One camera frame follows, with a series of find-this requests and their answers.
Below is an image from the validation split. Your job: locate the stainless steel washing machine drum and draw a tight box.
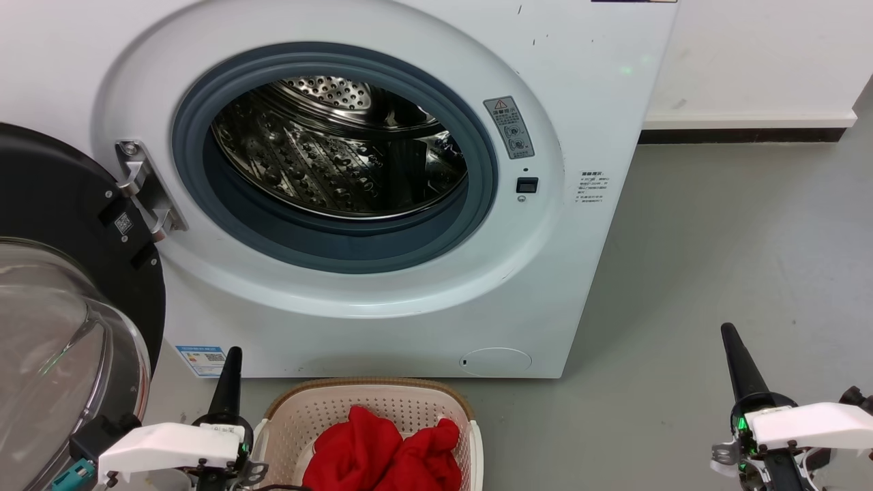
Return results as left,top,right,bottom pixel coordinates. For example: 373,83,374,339
211,75,469,220

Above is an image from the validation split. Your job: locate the white front-load washing machine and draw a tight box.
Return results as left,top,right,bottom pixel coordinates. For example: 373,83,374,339
0,0,681,379

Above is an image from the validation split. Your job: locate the printed text notice label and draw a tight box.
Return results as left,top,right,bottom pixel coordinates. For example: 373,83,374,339
578,170,610,205

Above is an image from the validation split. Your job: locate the metal door hinge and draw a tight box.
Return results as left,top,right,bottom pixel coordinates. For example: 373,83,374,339
115,140,188,243

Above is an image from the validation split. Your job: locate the cream perforated laundry basket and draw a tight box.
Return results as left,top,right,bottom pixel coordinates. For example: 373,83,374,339
251,378,485,491

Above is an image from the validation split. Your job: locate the round filter access cover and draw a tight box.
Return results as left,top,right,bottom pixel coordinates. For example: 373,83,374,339
458,347,533,377

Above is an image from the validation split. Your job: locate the red cloth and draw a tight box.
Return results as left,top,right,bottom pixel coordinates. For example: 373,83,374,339
302,406,463,491

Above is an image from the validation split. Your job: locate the grey warning label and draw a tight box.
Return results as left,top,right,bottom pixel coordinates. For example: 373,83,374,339
483,95,535,160

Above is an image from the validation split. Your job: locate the blue energy label sticker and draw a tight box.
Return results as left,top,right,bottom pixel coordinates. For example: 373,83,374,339
175,344,227,378

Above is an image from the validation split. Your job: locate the black glass washer door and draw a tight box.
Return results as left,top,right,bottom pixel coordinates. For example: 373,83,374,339
0,123,166,491

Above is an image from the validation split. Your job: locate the white and black baseboard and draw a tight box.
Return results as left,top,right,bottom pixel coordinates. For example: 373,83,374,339
638,113,858,144

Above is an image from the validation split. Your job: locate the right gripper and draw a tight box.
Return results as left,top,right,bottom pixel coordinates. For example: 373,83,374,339
709,323,829,491

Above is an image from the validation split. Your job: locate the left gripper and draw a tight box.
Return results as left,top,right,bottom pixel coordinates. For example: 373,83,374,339
193,346,268,491

